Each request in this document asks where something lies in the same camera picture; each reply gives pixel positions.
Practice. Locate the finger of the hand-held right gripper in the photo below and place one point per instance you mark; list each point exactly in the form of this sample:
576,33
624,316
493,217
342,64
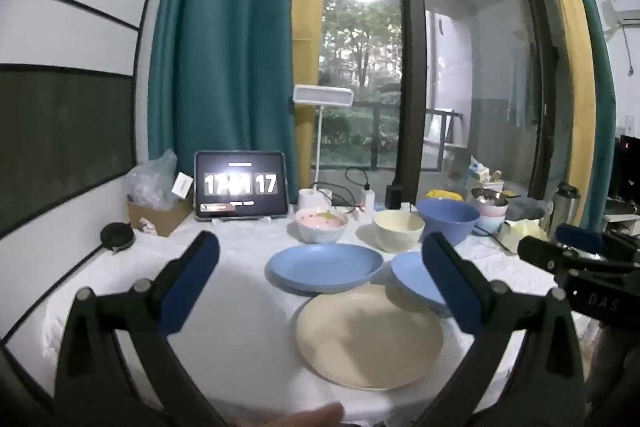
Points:
545,254
580,236

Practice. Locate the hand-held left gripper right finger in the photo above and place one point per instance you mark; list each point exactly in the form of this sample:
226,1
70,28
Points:
447,282

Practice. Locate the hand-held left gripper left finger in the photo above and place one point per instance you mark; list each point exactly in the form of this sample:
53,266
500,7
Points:
192,277

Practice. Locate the light blue plate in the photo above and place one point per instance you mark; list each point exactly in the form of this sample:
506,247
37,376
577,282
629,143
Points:
412,277

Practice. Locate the large blue bowl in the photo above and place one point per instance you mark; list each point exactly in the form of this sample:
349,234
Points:
450,222

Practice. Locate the cream bowl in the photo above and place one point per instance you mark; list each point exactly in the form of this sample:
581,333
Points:
397,234

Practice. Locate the cream plate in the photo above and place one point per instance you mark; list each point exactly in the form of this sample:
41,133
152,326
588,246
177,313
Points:
370,337

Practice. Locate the white strawberry print bowl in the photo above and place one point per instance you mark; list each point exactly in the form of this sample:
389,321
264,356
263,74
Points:
320,229

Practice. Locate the person's left hand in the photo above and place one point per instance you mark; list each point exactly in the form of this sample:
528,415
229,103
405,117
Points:
312,416

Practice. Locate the yellow cloth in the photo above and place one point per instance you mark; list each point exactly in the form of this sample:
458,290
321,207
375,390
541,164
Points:
520,234

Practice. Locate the steel thermos flask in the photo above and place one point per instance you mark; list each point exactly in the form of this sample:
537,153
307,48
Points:
565,207

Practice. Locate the grey cloth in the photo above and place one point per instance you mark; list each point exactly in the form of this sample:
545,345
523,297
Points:
527,209

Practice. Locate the white tablecloth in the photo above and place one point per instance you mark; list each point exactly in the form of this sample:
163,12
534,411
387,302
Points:
240,307

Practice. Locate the black round pouch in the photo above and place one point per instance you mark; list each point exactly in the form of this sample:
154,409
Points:
117,237

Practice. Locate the yellow packet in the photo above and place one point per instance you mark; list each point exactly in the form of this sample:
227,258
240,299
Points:
442,195

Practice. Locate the small white box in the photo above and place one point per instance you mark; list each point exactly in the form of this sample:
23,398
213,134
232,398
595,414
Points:
182,186

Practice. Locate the black charger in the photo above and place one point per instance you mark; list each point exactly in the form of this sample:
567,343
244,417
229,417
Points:
393,197

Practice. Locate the tablet with clock display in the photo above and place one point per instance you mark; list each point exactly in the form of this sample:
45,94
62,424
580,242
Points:
240,182

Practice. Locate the clear plastic bag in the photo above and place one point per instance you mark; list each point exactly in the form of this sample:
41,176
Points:
150,179

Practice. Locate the blue white carton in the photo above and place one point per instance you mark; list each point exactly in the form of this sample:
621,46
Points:
477,167

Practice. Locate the white charger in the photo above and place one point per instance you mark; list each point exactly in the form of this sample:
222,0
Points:
368,201

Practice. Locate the teal curtain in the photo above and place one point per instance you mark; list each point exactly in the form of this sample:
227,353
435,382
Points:
602,107
220,32

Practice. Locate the yellow curtain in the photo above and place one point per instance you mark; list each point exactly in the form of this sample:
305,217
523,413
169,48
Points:
575,82
309,7

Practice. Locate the hanging clothes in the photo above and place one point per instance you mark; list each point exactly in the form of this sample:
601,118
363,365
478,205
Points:
525,92

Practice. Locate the black balcony railing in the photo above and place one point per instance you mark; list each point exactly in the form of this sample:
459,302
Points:
375,132

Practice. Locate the white desk lamp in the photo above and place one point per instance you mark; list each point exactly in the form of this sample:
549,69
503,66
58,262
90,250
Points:
322,96

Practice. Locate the white air conditioner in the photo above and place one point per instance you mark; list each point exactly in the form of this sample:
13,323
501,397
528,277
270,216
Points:
625,9

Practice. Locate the black door frame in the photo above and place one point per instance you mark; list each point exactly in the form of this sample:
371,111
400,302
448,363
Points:
407,32

